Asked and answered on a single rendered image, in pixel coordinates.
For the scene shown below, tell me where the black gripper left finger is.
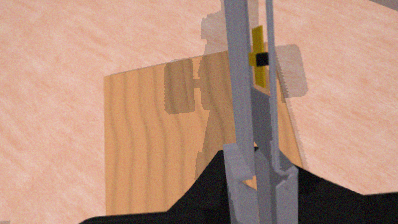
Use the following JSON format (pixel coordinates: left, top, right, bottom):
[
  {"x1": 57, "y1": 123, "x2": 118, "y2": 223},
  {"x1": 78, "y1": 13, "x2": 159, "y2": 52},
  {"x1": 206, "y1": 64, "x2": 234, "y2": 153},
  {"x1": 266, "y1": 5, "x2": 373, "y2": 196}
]
[{"x1": 79, "y1": 150, "x2": 231, "y2": 224}]

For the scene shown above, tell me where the wooden board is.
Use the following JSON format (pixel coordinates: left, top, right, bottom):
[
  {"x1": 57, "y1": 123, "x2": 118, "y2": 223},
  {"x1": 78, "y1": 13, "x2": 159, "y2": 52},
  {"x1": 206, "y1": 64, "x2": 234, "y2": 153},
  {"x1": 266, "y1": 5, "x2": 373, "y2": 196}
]
[{"x1": 103, "y1": 50, "x2": 304, "y2": 216}]

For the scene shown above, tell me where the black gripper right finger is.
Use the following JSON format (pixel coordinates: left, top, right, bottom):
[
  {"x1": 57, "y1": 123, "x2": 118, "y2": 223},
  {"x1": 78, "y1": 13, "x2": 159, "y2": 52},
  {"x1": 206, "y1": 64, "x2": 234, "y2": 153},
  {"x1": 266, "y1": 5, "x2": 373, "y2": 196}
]
[{"x1": 294, "y1": 164, "x2": 398, "y2": 224}]

